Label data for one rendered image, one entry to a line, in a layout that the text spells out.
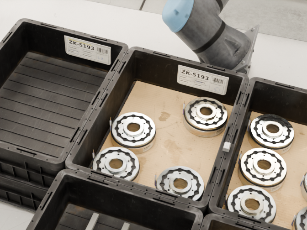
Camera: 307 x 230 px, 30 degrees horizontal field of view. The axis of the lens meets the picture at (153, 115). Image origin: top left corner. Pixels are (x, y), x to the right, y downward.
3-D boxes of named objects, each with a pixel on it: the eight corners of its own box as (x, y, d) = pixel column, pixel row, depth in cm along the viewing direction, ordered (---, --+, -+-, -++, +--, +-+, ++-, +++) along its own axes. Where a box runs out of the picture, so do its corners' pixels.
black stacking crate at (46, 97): (27, 52, 155) (21, 18, 146) (129, 80, 149) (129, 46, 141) (-56, 160, 129) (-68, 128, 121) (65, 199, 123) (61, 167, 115)
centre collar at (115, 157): (110, 153, 126) (110, 151, 126) (130, 160, 125) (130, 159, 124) (100, 169, 123) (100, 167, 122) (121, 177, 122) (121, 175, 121)
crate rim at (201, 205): (130, 51, 142) (131, 44, 140) (249, 82, 136) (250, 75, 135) (62, 173, 116) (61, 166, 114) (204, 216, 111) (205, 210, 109)
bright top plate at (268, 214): (232, 181, 123) (233, 180, 122) (279, 194, 121) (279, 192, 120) (222, 219, 116) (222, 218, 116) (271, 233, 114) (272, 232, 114)
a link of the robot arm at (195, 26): (182, 53, 160) (149, 19, 155) (208, 18, 164) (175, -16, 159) (206, 47, 149) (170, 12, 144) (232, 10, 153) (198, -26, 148)
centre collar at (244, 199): (242, 192, 120) (242, 191, 120) (265, 199, 119) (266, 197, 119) (237, 211, 117) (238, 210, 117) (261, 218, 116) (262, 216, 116)
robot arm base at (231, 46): (210, 58, 170) (187, 36, 166) (251, 28, 162) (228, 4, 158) (207, 87, 158) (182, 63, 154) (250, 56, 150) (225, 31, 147)
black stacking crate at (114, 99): (130, 80, 149) (131, 46, 141) (241, 109, 143) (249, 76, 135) (66, 199, 123) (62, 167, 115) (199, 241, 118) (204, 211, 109)
